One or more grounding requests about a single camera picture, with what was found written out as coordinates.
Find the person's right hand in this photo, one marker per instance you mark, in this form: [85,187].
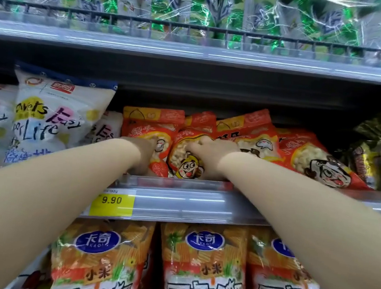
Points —
[212,154]

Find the person's left hand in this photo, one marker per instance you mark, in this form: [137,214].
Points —
[147,154]

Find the red Wangzai snack bag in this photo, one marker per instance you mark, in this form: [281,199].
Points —
[151,123]
[255,133]
[320,166]
[186,164]

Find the white printed snack package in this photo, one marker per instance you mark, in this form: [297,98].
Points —
[106,130]

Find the grey store shelving unit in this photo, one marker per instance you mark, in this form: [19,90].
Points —
[183,201]

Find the person's right forearm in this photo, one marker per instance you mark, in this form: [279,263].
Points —
[322,230]

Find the person's left forearm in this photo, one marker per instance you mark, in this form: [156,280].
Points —
[28,205]

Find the gold brown pack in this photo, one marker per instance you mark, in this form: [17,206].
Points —
[366,165]

